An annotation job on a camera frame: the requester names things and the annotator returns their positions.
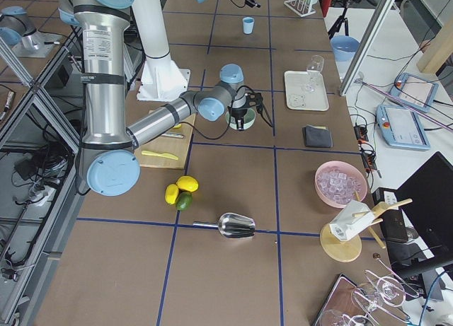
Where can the green lime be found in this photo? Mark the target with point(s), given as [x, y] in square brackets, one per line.
[184, 201]

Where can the blue plastic bowl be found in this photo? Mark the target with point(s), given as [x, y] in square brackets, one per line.
[344, 47]

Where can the wooden stand with carton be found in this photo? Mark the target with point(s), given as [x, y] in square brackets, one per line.
[340, 239]

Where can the grey folded cloth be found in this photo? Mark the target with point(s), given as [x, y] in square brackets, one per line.
[317, 137]

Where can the light blue plastic cup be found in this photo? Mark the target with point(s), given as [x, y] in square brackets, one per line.
[248, 25]

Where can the yellow plastic knife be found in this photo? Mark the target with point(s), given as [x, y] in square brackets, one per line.
[161, 155]

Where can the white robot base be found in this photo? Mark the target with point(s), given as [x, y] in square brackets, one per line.
[161, 78]

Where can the cream bear tray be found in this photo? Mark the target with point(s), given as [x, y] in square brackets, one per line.
[297, 99]

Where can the wooden cutting board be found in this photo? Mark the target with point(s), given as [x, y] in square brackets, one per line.
[177, 146]

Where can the black camera tripod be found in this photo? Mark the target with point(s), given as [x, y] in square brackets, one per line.
[341, 20]

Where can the clear wine glass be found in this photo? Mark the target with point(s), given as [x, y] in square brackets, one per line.
[313, 69]

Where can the steel ice scoop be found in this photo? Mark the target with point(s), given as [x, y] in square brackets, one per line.
[231, 225]

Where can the blue teach pendant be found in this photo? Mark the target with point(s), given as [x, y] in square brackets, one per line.
[415, 91]
[401, 128]

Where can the black monitor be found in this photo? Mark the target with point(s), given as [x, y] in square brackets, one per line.
[430, 212]

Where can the yellow lemon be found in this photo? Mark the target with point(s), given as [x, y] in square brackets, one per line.
[187, 183]
[171, 194]

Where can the green ceramic bowl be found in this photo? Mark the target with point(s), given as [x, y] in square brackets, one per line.
[249, 119]

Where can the pink bowl of ice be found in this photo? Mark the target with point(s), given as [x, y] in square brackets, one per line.
[337, 183]

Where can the hanging wine glasses rack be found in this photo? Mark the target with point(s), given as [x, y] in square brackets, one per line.
[377, 301]

